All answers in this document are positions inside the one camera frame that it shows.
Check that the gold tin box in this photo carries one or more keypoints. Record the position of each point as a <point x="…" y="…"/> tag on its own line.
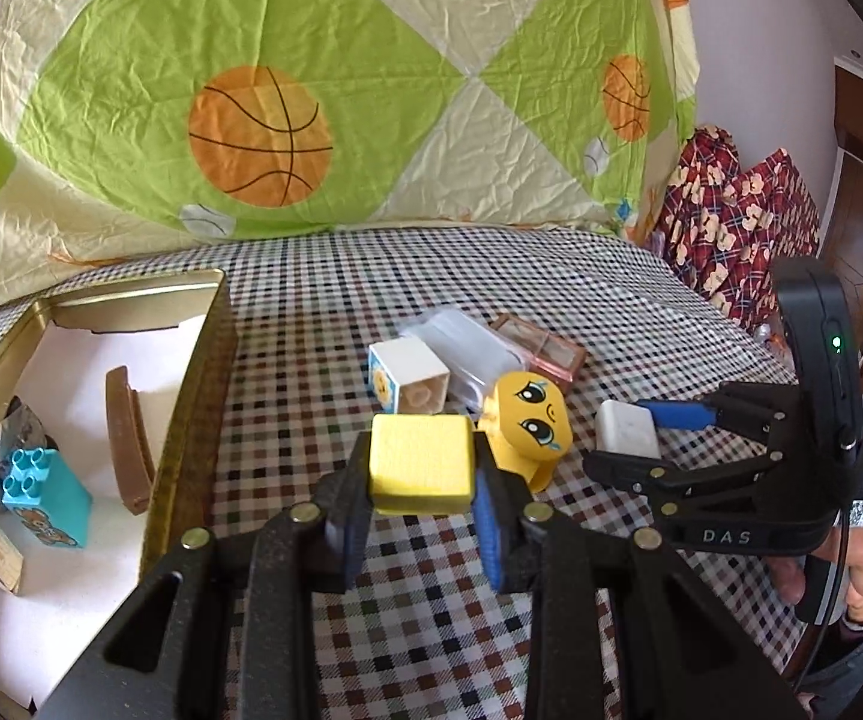
<point x="101" y="577"/>

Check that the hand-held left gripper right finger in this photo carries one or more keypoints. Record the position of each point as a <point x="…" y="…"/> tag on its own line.
<point x="488" y="525"/>

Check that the brown comb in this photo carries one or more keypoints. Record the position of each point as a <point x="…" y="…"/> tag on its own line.
<point x="125" y="435"/>

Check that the blue toy block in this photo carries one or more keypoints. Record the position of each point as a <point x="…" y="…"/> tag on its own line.
<point x="56" y="506"/>

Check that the checkered tablecloth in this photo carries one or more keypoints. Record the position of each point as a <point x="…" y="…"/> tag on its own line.
<point x="476" y="270"/>

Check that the white cube toy block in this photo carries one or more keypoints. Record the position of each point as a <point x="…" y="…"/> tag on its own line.
<point x="413" y="364"/>

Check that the yellow face toy block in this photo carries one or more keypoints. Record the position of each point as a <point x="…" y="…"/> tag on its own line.
<point x="525" y="420"/>

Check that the green basketball print sheet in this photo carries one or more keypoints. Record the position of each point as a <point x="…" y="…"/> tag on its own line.
<point x="326" y="52"/>

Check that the copper framed box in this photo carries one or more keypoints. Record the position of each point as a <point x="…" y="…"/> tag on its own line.
<point x="544" y="352"/>

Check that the white charger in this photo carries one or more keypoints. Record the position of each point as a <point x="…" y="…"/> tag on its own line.
<point x="623" y="427"/>

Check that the red bear print cloth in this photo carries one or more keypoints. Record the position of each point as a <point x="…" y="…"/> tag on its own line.
<point x="731" y="225"/>

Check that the clear plastic box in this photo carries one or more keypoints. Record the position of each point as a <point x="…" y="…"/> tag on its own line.
<point x="461" y="349"/>

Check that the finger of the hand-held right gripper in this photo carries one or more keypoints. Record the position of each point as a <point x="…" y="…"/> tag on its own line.
<point x="675" y="415"/>
<point x="664" y="478"/>

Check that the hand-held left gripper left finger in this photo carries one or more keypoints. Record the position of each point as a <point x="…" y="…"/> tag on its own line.
<point x="345" y="532"/>

